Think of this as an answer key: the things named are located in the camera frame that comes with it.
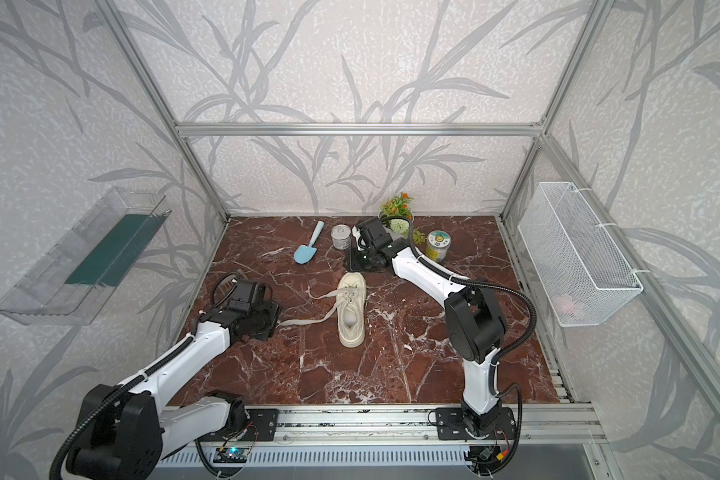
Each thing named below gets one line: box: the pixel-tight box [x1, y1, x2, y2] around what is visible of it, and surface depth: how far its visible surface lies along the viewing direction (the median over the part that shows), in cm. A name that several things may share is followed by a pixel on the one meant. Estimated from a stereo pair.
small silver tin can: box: [331, 224, 352, 250], surface depth 110 cm
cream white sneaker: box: [337, 272, 367, 348], surface depth 89 cm
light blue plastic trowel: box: [294, 220, 325, 264], surface depth 111 cm
